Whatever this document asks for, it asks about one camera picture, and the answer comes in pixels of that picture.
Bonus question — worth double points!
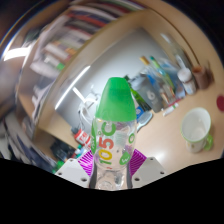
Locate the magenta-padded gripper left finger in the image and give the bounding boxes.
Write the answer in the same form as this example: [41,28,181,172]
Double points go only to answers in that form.
[54,148,98,189]

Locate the green-capped glass bottle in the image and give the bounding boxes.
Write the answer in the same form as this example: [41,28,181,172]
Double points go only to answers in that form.
[149,55,179,98]

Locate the wooden shelf unit with books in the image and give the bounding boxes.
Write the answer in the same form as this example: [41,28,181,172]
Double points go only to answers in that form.
[0,0,201,164]

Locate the dark green bottle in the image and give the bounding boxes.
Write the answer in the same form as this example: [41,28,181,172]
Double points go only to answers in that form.
[124,75,153,113]

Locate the red and white can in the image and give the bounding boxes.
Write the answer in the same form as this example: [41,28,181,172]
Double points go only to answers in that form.
[73,129,93,149]

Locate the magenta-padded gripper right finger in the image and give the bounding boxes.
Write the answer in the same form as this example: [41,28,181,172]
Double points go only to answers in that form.
[126,148,167,189]

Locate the white mug with green handle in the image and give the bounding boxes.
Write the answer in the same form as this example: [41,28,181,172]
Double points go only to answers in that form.
[180,107,214,154]

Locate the white tube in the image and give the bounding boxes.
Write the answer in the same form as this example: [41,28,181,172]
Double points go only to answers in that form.
[162,103,180,117]

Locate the grey shaker bottle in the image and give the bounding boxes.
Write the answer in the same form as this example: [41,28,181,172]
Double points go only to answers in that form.
[137,78,168,113]

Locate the clear glass bottle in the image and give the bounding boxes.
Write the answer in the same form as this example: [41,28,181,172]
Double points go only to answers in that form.
[159,32,191,69]

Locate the light blue hair brush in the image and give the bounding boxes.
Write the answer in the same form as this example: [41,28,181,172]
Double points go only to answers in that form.
[134,110,154,132]

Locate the white LED light bar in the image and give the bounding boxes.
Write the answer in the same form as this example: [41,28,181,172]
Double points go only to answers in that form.
[54,65,91,110]

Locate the flat round red coaster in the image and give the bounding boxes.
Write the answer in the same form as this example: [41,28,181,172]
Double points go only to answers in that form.
[216,95,224,112]

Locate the clear bottle with green cap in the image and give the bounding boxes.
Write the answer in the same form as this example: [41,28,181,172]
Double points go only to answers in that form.
[90,77,138,191]

